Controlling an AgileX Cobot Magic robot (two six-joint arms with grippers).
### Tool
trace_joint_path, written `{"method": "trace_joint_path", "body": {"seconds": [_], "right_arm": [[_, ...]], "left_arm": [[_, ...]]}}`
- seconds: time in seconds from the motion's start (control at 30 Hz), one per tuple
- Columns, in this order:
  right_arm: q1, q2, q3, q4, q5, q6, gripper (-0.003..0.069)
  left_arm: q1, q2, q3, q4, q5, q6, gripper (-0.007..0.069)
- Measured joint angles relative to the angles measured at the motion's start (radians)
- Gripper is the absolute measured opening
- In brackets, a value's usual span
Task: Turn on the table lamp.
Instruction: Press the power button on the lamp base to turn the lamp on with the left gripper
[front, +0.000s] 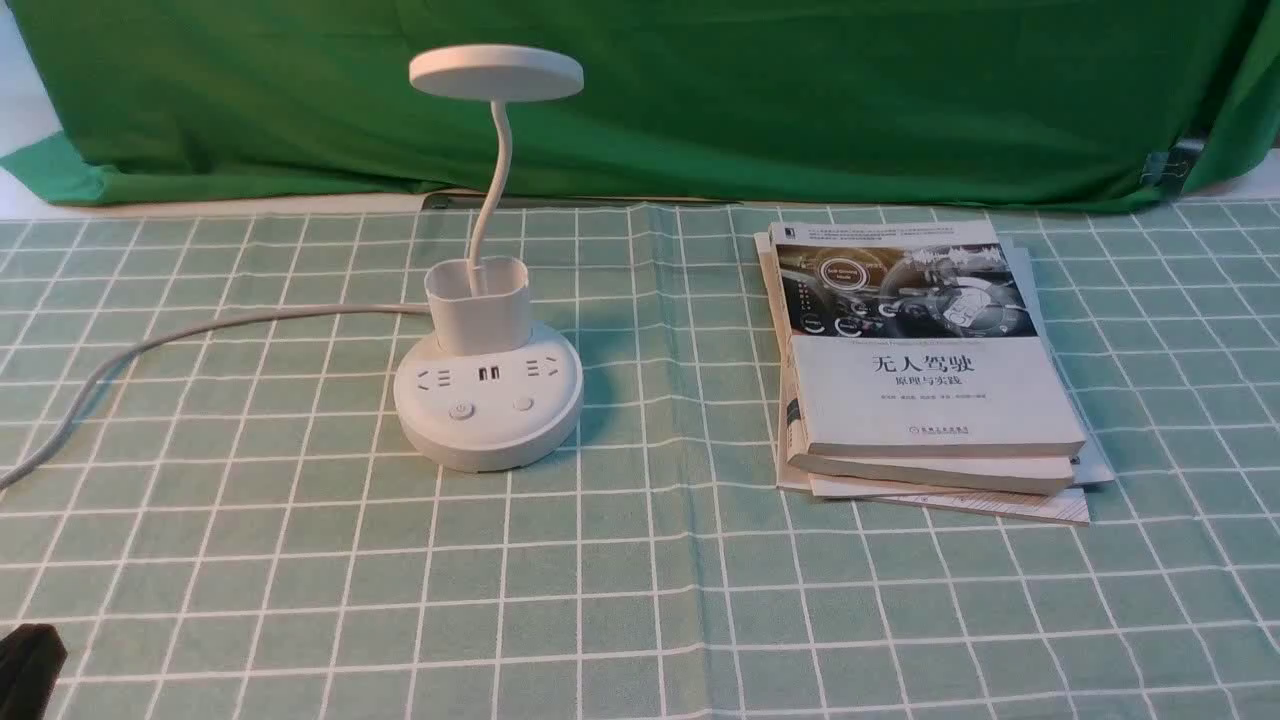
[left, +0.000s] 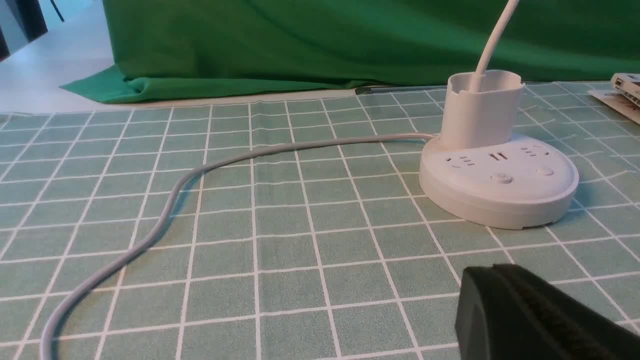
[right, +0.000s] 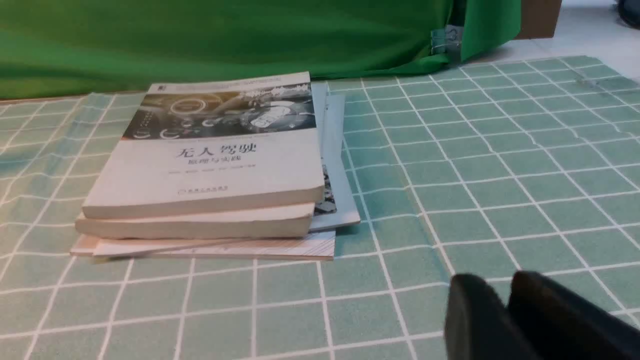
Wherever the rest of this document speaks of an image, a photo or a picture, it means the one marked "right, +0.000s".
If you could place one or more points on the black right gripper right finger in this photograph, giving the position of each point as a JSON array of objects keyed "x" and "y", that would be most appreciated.
[{"x": 562, "y": 325}]

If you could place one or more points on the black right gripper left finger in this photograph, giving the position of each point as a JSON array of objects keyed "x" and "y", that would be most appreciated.
[{"x": 478, "y": 325}]

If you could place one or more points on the green checkered tablecloth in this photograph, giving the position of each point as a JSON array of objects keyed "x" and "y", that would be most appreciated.
[{"x": 485, "y": 169}]

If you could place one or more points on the striped bottom booklet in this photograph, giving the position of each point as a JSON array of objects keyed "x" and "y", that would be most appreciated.
[{"x": 315, "y": 246}]

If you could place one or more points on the grey thin booklet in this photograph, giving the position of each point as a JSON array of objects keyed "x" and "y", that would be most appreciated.
[{"x": 338, "y": 207}]

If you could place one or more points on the white book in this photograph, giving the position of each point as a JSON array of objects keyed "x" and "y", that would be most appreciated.
[
  {"x": 291, "y": 221},
  {"x": 199, "y": 148}
]

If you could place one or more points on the white top book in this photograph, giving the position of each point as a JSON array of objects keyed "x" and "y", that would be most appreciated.
[{"x": 199, "y": 148}]

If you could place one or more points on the brown cardboard box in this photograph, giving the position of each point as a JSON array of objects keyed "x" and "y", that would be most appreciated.
[{"x": 539, "y": 19}]

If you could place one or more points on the thin white booklet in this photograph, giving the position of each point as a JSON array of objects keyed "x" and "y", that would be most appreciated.
[{"x": 111, "y": 248}]

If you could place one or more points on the green backdrop cloth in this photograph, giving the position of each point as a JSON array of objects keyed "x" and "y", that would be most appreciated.
[{"x": 53, "y": 48}]

